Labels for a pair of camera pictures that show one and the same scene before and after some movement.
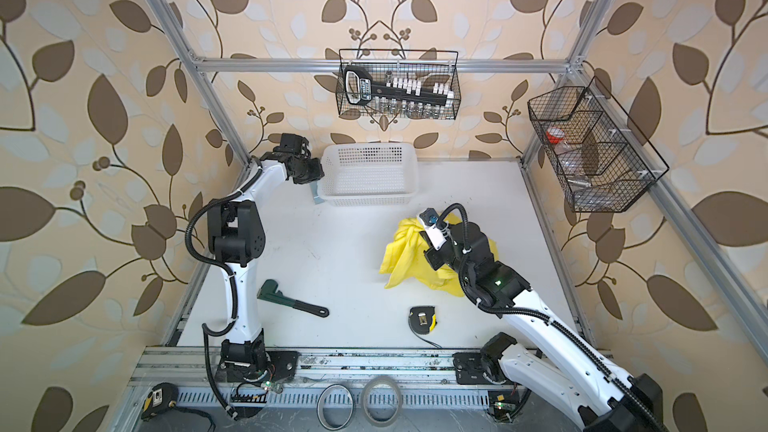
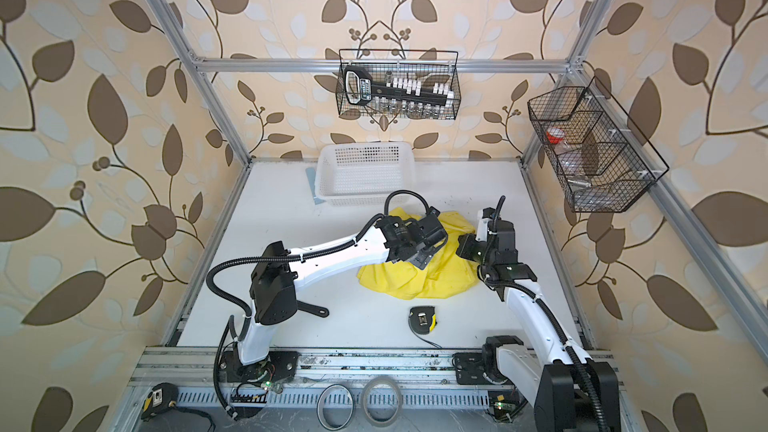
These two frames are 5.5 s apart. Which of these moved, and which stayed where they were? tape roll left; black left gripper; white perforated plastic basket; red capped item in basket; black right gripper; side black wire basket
Moved: black left gripper; black right gripper
Stayed: white perforated plastic basket; tape roll left; red capped item in basket; side black wire basket
